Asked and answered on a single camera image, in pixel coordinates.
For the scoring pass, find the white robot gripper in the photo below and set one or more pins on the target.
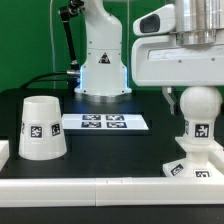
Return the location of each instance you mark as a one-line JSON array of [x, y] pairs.
[[179, 44]]

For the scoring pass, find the white lamp bulb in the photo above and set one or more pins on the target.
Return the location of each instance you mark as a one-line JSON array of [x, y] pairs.
[[200, 107]]

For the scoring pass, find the white lamp base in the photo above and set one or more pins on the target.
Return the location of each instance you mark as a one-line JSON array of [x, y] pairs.
[[196, 163]]

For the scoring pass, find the white lamp shade cone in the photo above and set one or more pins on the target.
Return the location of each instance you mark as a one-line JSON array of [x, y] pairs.
[[42, 135]]

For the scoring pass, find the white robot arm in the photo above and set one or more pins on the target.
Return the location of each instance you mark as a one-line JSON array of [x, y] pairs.
[[180, 44]]

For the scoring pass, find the white marker sheet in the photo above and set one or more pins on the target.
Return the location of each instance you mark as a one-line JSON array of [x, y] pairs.
[[104, 122]]

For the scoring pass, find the white right fence rail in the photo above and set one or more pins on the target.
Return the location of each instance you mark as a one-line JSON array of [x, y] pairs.
[[219, 163]]

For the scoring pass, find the white fence rail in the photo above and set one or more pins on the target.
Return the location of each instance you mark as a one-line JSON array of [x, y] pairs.
[[219, 163], [110, 192], [4, 152]]

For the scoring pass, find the white front fence rail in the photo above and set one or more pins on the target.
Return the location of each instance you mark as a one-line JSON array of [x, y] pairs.
[[110, 192]]

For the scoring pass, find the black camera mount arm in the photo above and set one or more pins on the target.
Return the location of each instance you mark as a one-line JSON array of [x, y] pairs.
[[66, 13]]

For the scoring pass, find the white left fence rail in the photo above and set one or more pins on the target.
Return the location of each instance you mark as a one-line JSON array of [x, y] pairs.
[[4, 152]]

